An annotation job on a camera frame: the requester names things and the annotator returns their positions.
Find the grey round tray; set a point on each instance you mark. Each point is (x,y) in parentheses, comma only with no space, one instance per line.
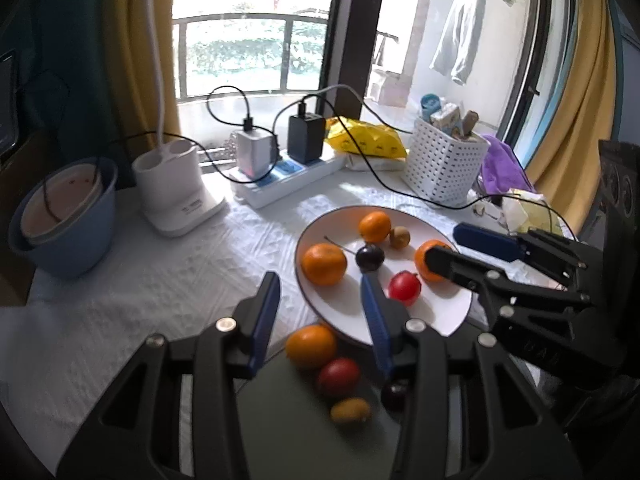
(290,420)

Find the blue bowl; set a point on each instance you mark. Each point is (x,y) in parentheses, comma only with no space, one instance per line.
(75,252)

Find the small pale carton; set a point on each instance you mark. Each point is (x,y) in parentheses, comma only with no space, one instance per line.
(445,117)

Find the tablet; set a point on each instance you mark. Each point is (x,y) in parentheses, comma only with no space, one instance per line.
(7,100)

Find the brown tube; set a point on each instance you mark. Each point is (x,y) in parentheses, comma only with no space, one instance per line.
(468,125)

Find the pale yellow packet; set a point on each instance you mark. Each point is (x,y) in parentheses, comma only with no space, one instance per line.
(520,210)

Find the kiwi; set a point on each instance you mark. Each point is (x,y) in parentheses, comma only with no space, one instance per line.
(350,410)
(399,236)

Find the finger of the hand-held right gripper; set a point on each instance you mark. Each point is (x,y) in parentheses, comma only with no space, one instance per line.
(485,242)
(445,260)

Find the small balcony box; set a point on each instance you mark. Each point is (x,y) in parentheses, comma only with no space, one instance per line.
(387,86)

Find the white power strip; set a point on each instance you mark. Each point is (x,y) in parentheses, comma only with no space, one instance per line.
(285,183)

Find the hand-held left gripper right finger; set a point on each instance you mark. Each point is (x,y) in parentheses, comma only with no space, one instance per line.
(375,320)

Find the white desk lamp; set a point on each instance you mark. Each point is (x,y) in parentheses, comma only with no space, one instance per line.
(170,195)

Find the hanging pale shirt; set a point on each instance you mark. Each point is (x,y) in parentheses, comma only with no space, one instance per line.
(460,25)

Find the white woven basket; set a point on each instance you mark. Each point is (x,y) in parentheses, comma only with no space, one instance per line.
(445,162)

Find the orange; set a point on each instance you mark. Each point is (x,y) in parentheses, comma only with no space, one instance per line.
(425,265)
(375,226)
(311,346)
(323,264)

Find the purple cloth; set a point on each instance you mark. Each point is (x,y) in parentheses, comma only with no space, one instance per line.
(500,160)

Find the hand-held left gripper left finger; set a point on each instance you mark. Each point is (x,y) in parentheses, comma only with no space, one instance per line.
(265,320)

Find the dark plum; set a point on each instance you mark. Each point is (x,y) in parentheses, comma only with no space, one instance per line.
(370,256)
(394,396)

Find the dark window frame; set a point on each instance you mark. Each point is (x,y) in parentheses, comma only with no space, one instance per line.
(357,35)

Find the yellow snack bag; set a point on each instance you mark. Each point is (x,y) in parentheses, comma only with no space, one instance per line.
(367,140)

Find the white charger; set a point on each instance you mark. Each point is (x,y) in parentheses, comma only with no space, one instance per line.
(255,152)

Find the black charger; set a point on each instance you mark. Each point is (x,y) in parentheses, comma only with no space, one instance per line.
(305,136)

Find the blue lid bottle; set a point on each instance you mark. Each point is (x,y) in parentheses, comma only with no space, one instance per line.
(430,103)

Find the pink bowl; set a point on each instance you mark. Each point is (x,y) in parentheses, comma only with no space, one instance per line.
(60,200)

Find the teal curtain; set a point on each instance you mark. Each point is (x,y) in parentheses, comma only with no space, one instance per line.
(65,60)

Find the yellow curtain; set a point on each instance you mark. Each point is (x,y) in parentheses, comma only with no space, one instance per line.
(575,110)
(135,60)

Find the balcony railing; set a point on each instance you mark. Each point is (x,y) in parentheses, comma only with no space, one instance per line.
(285,55)

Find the white plate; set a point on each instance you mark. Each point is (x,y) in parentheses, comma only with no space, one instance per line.
(350,310)

